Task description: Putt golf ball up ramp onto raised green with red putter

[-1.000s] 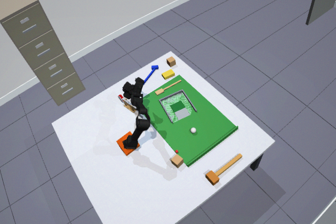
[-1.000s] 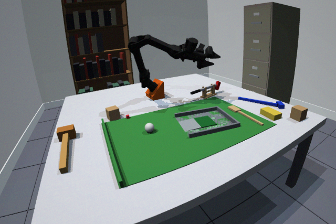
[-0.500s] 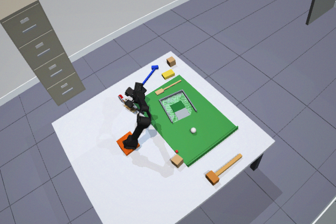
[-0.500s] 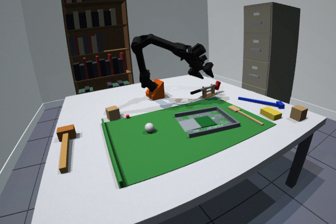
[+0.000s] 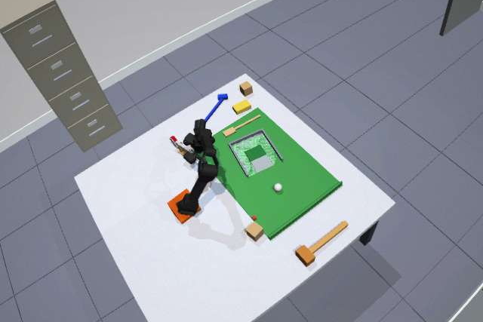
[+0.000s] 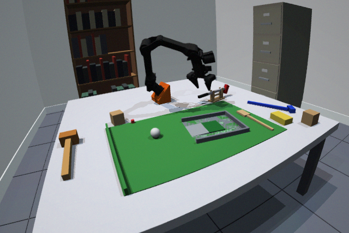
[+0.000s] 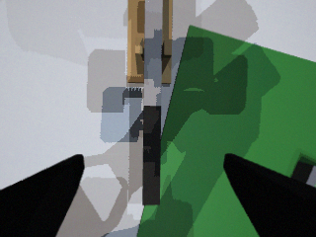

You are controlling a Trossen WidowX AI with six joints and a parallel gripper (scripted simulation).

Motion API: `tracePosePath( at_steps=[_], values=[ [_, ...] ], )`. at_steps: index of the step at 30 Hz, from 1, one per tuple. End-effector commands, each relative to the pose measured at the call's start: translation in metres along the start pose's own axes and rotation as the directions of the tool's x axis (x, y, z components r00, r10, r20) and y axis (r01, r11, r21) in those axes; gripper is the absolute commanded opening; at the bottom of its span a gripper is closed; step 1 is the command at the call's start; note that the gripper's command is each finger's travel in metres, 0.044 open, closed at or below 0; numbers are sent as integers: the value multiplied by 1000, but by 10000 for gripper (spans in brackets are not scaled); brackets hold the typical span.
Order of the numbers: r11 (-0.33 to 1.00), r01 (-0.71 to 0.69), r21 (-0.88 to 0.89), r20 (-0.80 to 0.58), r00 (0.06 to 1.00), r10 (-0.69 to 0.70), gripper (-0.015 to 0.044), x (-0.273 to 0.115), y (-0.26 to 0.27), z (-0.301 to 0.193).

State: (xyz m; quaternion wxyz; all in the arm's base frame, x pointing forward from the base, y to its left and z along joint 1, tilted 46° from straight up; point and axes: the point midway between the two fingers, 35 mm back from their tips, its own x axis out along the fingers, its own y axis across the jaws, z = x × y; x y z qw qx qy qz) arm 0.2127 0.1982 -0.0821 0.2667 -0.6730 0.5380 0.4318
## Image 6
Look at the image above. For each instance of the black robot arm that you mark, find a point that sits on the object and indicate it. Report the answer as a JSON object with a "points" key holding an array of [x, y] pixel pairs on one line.
{"points": [[190, 50]]}

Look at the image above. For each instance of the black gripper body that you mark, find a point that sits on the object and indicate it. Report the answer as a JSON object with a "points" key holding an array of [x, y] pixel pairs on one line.
{"points": [[199, 72]]}

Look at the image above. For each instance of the yellow flat block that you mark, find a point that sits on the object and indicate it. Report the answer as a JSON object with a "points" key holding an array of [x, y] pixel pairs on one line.
{"points": [[281, 118]]}

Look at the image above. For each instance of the green flat mat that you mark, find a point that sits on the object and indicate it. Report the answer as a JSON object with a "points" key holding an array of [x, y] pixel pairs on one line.
{"points": [[147, 162]]}

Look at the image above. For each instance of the wooden mallet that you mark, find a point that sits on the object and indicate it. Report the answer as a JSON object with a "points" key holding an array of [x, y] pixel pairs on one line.
{"points": [[67, 139]]}

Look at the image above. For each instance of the white golf ball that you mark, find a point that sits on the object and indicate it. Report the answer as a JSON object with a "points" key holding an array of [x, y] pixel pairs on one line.
{"points": [[155, 132]]}

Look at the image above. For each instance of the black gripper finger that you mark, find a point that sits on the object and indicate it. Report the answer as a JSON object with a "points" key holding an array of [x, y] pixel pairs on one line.
{"points": [[195, 81], [208, 85]]}

